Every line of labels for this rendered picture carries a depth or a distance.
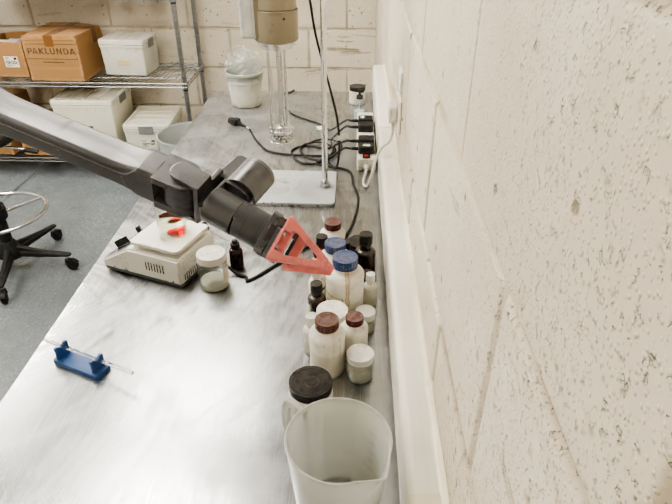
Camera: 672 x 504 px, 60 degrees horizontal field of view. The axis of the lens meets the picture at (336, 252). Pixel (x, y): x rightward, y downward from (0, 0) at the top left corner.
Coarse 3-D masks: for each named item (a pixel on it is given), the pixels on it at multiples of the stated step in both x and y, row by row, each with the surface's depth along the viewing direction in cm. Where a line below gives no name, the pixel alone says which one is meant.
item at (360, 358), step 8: (360, 344) 97; (352, 352) 95; (360, 352) 95; (368, 352) 95; (352, 360) 94; (360, 360) 94; (368, 360) 94; (352, 368) 95; (360, 368) 94; (368, 368) 95; (352, 376) 95; (360, 376) 95; (368, 376) 96; (360, 384) 96
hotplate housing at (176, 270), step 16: (208, 240) 124; (112, 256) 122; (128, 256) 119; (144, 256) 118; (160, 256) 116; (176, 256) 116; (192, 256) 119; (128, 272) 123; (144, 272) 120; (160, 272) 118; (176, 272) 116; (192, 272) 120
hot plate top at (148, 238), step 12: (156, 228) 122; (192, 228) 122; (204, 228) 122; (132, 240) 118; (144, 240) 118; (156, 240) 118; (180, 240) 118; (192, 240) 118; (168, 252) 115; (180, 252) 115
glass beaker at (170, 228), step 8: (160, 216) 114; (168, 216) 114; (176, 216) 115; (160, 224) 116; (168, 224) 115; (176, 224) 116; (184, 224) 118; (160, 232) 117; (168, 232) 116; (176, 232) 117; (184, 232) 118; (168, 240) 117; (176, 240) 118
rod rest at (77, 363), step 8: (64, 344) 100; (56, 352) 99; (64, 352) 100; (72, 352) 101; (56, 360) 100; (64, 360) 100; (72, 360) 100; (80, 360) 100; (88, 360) 100; (72, 368) 98; (80, 368) 98; (88, 368) 98; (96, 368) 97; (104, 368) 98; (88, 376) 97; (96, 376) 96
